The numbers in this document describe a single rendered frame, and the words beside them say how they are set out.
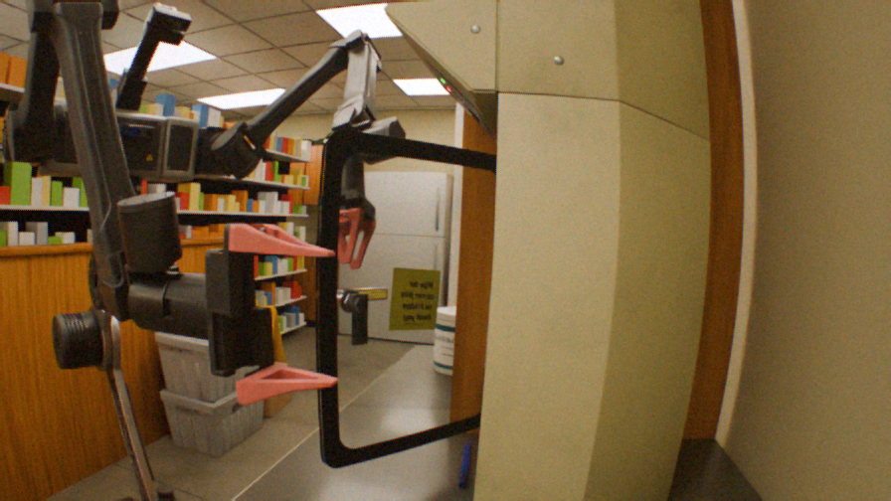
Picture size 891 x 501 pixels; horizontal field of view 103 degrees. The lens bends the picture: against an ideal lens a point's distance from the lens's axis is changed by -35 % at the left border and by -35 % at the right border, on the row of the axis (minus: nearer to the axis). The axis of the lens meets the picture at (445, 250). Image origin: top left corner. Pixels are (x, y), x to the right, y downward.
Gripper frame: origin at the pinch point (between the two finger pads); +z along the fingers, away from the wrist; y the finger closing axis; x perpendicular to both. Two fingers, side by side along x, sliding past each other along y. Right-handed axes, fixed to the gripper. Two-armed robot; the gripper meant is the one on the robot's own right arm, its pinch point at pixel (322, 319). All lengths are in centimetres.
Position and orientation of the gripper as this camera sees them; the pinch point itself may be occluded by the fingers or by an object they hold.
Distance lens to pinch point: 39.0
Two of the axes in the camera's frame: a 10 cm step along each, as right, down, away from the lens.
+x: 1.9, -0.2, 9.8
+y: 0.2, -10.0, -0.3
